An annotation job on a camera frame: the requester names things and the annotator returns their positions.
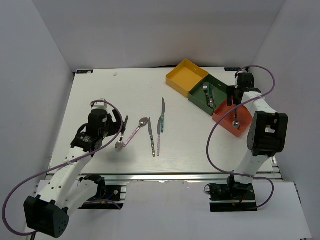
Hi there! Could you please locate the spoon with black patterned handle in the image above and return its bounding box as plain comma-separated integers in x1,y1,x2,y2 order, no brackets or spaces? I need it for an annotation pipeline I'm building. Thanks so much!
115,115,129,150

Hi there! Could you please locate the fork with black patterned handle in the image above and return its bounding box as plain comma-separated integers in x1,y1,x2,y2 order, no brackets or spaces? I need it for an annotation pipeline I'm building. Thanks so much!
202,82,211,108

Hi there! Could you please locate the fork with green handle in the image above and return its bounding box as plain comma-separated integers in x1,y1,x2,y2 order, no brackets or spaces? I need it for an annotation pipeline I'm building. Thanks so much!
209,83,216,110

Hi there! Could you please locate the spoon with green handle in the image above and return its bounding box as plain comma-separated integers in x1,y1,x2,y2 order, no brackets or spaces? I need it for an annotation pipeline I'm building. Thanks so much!
232,108,240,129

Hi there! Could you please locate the spoon with pink handle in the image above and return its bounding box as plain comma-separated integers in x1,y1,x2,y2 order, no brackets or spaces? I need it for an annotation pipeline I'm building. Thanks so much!
123,117,149,148

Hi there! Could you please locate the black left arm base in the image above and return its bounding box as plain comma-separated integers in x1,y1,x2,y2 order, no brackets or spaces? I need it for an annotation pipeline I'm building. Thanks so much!
79,174,127,210

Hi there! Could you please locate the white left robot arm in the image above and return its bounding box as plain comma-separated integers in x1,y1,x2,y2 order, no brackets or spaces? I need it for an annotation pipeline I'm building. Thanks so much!
23,109,124,239

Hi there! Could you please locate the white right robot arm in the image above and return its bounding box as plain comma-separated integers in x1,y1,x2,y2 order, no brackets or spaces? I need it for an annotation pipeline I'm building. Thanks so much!
225,72,289,200

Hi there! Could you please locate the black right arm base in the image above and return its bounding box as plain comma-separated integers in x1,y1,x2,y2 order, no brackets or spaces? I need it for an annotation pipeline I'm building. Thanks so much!
203,183,258,213

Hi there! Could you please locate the orange square bin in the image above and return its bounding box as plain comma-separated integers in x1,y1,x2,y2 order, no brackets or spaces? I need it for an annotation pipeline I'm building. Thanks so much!
212,100,253,138

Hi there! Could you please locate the green square bin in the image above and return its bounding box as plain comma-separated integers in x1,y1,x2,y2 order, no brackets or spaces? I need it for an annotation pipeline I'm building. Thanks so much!
188,74,229,117

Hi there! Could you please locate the yellow square bin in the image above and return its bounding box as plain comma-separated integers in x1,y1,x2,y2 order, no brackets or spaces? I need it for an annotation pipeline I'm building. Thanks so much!
165,59,209,98

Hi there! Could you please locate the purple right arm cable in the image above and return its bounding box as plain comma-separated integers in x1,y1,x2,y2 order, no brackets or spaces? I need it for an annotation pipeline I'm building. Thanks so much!
206,65,277,210

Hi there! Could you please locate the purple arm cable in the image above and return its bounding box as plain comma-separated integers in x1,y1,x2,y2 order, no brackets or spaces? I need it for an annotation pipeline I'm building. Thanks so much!
206,65,277,210
1,99,126,236

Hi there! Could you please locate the knife with pink handle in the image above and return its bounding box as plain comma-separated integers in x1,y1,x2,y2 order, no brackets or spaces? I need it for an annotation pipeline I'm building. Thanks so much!
156,116,162,157

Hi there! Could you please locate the knife with black patterned handle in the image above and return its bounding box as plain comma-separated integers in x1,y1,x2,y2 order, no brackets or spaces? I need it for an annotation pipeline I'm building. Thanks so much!
148,117,156,157

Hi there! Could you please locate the knife with green handle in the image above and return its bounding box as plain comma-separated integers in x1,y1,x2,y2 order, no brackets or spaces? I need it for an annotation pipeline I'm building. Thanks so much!
161,97,166,133

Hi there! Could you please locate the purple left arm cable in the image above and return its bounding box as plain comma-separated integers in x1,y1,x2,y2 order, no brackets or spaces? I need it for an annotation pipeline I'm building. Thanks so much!
1,99,126,236

